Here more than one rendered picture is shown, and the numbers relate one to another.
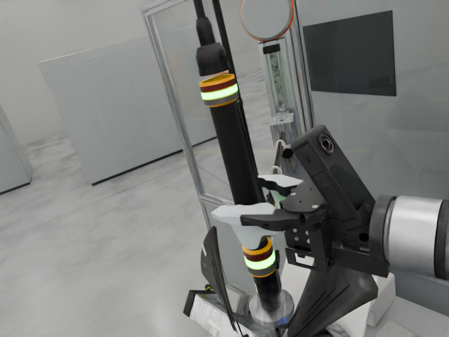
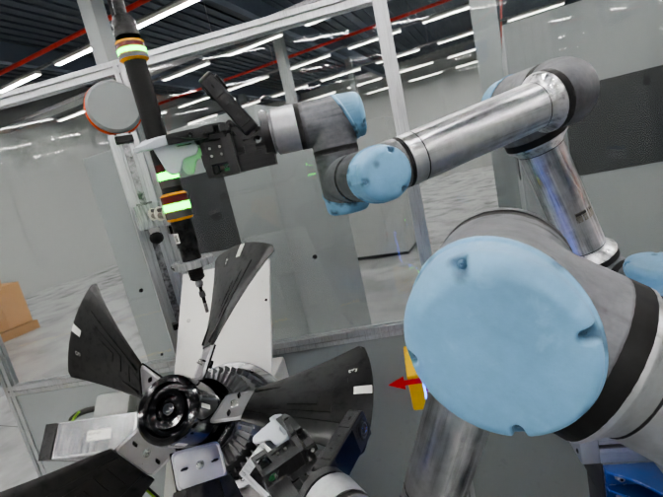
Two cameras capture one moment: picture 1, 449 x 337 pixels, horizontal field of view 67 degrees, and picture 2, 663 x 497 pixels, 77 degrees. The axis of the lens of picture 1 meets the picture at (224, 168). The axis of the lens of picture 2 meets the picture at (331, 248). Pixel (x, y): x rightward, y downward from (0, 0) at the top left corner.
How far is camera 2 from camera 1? 51 cm
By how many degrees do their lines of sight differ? 44
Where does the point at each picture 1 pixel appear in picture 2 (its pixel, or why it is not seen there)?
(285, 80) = (142, 172)
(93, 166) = not seen: outside the picture
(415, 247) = (285, 119)
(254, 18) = (102, 109)
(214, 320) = (99, 431)
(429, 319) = not seen: hidden behind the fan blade
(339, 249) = (243, 154)
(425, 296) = not seen: hidden behind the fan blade
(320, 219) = (227, 126)
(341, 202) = (239, 111)
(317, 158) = (218, 83)
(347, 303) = (254, 268)
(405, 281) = (294, 364)
